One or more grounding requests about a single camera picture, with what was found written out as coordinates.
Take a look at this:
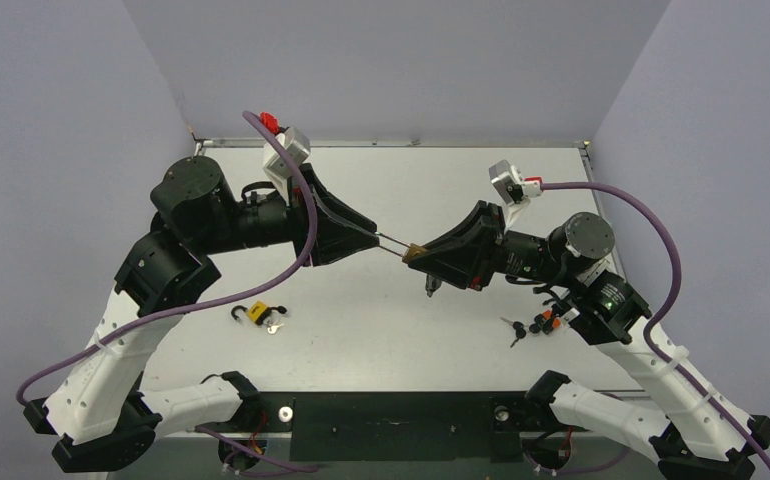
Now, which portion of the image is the black key bunch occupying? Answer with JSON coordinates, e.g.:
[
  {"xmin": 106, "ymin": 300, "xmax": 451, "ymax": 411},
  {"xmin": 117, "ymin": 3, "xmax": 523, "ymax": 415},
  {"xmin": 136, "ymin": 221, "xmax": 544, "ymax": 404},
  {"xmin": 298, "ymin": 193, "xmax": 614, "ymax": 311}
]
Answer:
[{"xmin": 425, "ymin": 275, "xmax": 441, "ymax": 298}]

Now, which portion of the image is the yellow padlock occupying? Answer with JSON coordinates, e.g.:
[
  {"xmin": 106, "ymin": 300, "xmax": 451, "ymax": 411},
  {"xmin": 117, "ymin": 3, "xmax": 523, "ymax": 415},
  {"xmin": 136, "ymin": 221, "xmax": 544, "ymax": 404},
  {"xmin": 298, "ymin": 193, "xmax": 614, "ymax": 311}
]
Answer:
[{"xmin": 230, "ymin": 301, "xmax": 288, "ymax": 326}]

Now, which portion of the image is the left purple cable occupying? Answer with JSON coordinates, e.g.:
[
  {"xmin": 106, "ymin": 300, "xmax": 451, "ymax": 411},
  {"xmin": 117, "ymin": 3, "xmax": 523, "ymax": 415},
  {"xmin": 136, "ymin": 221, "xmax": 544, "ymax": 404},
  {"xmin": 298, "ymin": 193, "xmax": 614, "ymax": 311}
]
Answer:
[{"xmin": 15, "ymin": 110, "xmax": 319, "ymax": 407}]

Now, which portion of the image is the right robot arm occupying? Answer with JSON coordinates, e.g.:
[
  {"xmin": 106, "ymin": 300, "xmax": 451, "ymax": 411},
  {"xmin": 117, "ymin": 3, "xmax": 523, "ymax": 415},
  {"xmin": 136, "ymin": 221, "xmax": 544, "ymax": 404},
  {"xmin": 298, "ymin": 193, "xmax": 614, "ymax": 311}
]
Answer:
[{"xmin": 403, "ymin": 201, "xmax": 770, "ymax": 479}]

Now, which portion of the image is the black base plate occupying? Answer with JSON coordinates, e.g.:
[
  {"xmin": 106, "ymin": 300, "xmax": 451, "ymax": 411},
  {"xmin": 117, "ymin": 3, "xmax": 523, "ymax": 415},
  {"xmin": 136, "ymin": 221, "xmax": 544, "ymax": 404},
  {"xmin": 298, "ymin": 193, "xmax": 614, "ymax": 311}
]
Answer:
[{"xmin": 192, "ymin": 390, "xmax": 592, "ymax": 465}]

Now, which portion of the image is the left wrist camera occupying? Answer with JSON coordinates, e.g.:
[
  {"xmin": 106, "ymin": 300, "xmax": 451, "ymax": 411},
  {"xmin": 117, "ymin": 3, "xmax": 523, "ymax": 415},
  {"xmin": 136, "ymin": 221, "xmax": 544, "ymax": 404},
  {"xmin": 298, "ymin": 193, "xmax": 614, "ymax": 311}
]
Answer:
[{"xmin": 262, "ymin": 127, "xmax": 311, "ymax": 189}]

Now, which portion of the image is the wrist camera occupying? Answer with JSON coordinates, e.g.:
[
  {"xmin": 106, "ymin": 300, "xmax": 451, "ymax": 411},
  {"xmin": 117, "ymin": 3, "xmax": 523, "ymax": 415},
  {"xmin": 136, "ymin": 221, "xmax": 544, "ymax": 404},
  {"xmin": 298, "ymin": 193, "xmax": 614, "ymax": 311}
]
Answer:
[
  {"xmin": 262, "ymin": 127, "xmax": 311, "ymax": 189},
  {"xmin": 488, "ymin": 160, "xmax": 543, "ymax": 230}
]

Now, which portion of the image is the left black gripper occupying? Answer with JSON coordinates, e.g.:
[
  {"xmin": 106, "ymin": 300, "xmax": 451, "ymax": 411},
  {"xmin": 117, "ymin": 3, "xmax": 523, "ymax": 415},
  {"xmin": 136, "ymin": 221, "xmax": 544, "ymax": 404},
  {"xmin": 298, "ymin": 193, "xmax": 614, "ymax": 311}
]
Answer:
[{"xmin": 196, "ymin": 165, "xmax": 381, "ymax": 267}]

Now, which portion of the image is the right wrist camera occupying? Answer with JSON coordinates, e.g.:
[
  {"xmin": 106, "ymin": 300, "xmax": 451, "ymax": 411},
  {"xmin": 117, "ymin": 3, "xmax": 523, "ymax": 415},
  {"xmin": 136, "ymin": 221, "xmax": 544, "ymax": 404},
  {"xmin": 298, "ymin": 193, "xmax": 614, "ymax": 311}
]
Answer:
[{"xmin": 488, "ymin": 160, "xmax": 543, "ymax": 230}]

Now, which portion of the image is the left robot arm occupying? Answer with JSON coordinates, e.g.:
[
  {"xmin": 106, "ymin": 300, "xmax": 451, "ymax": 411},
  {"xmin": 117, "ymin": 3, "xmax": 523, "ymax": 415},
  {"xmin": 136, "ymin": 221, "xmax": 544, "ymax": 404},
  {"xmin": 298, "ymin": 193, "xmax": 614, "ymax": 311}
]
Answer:
[{"xmin": 24, "ymin": 156, "xmax": 379, "ymax": 473}]

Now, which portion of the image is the orange black padlock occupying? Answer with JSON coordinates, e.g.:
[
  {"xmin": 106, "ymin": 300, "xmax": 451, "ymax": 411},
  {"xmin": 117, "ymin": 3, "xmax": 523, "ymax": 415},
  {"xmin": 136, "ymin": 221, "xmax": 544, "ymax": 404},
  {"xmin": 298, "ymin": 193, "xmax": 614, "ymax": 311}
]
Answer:
[{"xmin": 527, "ymin": 309, "xmax": 562, "ymax": 335}]

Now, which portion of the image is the brass padlock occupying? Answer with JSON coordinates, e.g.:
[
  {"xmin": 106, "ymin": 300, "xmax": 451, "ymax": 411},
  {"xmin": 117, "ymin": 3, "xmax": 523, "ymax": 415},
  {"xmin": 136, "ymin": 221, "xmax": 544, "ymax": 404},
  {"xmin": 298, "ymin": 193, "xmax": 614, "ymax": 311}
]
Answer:
[{"xmin": 375, "ymin": 231, "xmax": 427, "ymax": 263}]

